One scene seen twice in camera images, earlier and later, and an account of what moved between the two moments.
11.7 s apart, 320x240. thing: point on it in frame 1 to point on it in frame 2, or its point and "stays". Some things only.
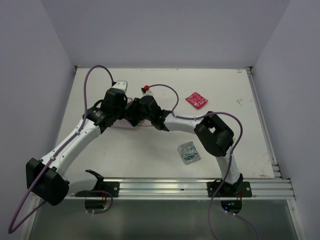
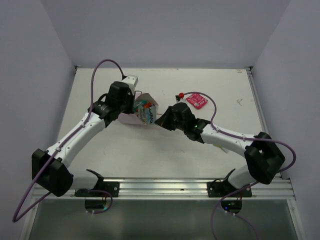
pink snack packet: [197, 100] stays
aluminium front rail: [273, 189] stays
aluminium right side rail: [269, 141] stays
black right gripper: [131, 112] to [163, 121]
